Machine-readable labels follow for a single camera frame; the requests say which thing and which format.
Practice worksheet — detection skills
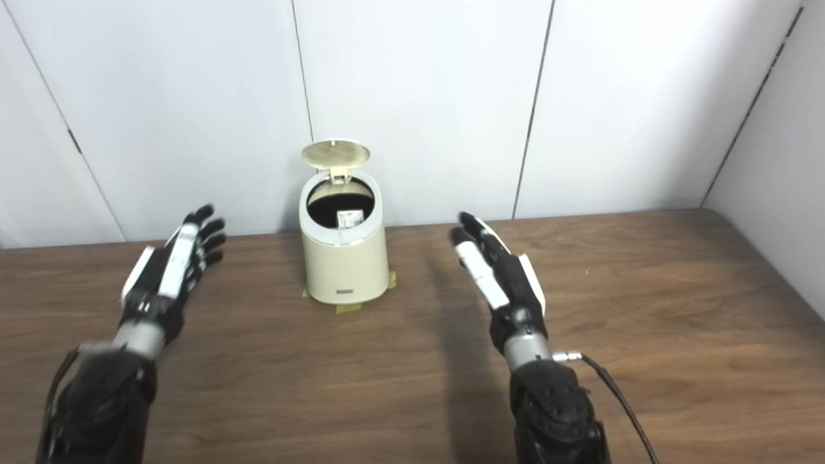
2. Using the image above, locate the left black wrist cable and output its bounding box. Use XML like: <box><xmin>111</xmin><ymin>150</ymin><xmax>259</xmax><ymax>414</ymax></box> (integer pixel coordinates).
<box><xmin>37</xmin><ymin>345</ymin><xmax>115</xmax><ymax>464</ymax></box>

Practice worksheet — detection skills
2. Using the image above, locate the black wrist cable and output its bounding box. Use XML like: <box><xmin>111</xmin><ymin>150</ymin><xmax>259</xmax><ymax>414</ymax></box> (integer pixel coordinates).
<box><xmin>37</xmin><ymin>345</ymin><xmax>115</xmax><ymax>464</ymax></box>
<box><xmin>553</xmin><ymin>351</ymin><xmax>659</xmax><ymax>464</ymax></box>

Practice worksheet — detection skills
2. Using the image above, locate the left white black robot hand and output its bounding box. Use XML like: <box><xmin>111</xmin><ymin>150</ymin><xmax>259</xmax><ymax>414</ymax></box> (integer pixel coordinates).
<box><xmin>120</xmin><ymin>204</ymin><xmax>228</xmax><ymax>342</ymax></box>

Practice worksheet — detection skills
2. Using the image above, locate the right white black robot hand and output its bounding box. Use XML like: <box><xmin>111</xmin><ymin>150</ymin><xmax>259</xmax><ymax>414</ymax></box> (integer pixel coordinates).
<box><xmin>449</xmin><ymin>212</ymin><xmax>548</xmax><ymax>352</ymax></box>

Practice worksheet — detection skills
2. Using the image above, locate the cream-colored bin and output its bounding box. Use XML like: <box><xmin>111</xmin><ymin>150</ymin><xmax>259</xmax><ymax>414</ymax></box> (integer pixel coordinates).
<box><xmin>299</xmin><ymin>169</ymin><xmax>389</xmax><ymax>305</ymax></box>

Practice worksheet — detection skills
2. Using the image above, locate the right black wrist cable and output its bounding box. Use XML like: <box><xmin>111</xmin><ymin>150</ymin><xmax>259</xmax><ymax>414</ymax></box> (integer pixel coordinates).
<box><xmin>553</xmin><ymin>351</ymin><xmax>659</xmax><ymax>464</ymax></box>

